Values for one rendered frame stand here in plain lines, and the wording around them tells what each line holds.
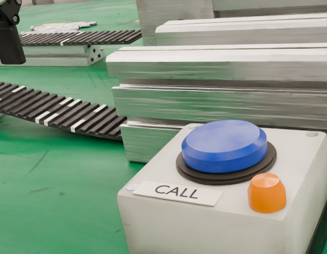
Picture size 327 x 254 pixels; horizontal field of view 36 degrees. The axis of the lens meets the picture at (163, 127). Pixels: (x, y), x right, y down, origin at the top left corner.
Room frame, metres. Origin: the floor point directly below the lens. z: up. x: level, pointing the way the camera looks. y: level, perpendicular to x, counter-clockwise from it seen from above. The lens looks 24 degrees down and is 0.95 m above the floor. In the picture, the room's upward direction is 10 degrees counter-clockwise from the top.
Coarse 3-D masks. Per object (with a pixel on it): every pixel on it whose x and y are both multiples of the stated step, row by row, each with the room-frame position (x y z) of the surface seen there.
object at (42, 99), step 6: (36, 96) 0.47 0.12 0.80; (42, 96) 0.47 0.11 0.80; (48, 96) 0.47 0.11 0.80; (54, 96) 0.47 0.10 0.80; (30, 102) 0.46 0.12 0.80; (36, 102) 0.46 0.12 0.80; (42, 102) 0.46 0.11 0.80; (48, 102) 0.46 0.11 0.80; (18, 108) 0.45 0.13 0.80; (24, 108) 0.45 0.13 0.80; (30, 108) 0.44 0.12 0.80; (36, 108) 0.45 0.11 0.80; (12, 114) 0.44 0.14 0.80; (18, 114) 0.43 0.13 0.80; (24, 114) 0.43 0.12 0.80
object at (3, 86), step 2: (0, 82) 0.51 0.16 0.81; (2, 82) 0.51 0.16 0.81; (0, 84) 0.51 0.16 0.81; (2, 84) 0.51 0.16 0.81; (4, 84) 0.51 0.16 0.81; (6, 84) 0.50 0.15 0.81; (8, 84) 0.50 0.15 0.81; (10, 84) 0.50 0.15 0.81; (0, 86) 0.51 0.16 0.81; (2, 86) 0.50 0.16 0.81; (4, 86) 0.50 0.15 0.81; (6, 86) 0.50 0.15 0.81; (8, 86) 0.50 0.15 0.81; (10, 86) 0.50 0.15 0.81; (0, 88) 0.49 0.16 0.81; (2, 88) 0.50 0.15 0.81; (4, 88) 0.50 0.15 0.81; (6, 88) 0.50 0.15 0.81; (0, 90) 0.49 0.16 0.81; (2, 90) 0.49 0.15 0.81
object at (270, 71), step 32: (160, 32) 0.40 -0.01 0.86; (192, 32) 0.39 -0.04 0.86; (224, 32) 0.37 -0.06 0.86; (256, 32) 0.36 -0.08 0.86; (288, 32) 0.35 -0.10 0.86; (320, 32) 0.33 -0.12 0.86; (128, 64) 0.33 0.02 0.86; (160, 64) 0.32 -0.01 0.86; (192, 64) 0.31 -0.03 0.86; (224, 64) 0.30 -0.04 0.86; (256, 64) 0.28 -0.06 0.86; (288, 64) 0.27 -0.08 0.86; (320, 64) 0.26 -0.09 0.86; (128, 96) 0.34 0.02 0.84; (160, 96) 0.32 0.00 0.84; (192, 96) 0.31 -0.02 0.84; (224, 96) 0.30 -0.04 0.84; (256, 96) 0.29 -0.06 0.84; (288, 96) 0.27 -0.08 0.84; (320, 96) 0.26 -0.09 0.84; (128, 128) 0.34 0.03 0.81; (160, 128) 0.33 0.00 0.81; (288, 128) 0.29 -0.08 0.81; (320, 128) 0.27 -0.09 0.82; (128, 160) 0.34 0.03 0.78
